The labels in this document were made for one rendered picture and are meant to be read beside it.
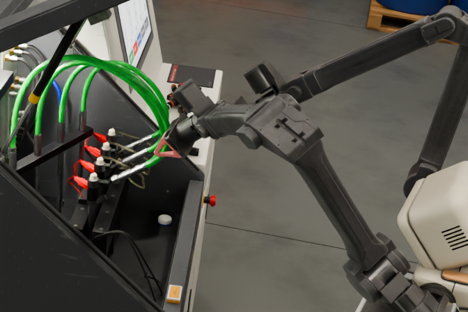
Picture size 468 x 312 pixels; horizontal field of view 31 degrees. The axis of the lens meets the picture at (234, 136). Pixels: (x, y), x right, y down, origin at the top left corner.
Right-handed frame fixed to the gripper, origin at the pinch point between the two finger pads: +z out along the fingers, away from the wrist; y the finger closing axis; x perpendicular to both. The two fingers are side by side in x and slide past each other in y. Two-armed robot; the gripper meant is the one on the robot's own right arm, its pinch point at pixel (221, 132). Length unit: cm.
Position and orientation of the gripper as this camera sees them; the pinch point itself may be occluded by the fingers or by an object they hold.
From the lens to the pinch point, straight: 215.2
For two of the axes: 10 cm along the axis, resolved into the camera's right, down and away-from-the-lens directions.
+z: -7.6, 4.3, 4.9
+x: -3.2, 4.2, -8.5
